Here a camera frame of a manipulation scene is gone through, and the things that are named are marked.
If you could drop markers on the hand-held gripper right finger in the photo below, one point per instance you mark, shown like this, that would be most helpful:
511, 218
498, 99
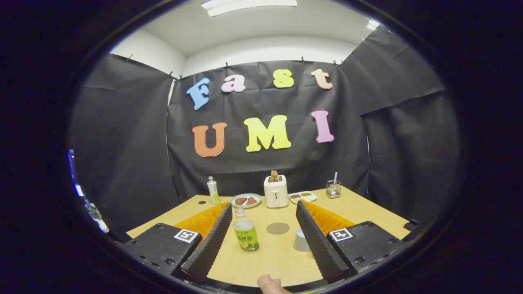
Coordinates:
318, 241

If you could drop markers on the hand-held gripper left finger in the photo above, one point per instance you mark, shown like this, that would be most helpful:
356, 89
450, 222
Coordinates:
212, 245

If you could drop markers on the white cup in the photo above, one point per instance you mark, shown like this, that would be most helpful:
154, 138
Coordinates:
300, 241

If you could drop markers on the clear juice bottle green label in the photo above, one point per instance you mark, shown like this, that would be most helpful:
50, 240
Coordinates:
246, 237

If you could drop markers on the round brown coaster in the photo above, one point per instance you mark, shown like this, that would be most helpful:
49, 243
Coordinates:
278, 228

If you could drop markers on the small white green bottle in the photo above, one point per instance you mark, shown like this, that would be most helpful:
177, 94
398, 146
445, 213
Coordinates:
213, 192

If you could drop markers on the white divided tray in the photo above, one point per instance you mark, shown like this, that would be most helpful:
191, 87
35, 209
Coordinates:
312, 199

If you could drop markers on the brown meat piece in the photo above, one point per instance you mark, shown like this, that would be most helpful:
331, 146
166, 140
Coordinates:
251, 200
241, 201

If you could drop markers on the wooden table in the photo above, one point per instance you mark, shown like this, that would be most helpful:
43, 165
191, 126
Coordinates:
265, 261

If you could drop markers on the pale green plate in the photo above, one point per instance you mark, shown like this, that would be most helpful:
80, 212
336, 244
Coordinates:
245, 195

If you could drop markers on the cream toaster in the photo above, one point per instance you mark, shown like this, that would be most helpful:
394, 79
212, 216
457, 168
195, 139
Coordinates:
276, 194

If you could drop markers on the brown toast slice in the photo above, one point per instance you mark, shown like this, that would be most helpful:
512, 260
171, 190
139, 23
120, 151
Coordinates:
274, 176

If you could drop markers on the small black object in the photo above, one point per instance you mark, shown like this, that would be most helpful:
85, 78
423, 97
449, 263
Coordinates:
410, 225

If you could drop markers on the ceiling light panel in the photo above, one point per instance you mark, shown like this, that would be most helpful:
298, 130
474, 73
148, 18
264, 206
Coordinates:
245, 6
372, 25

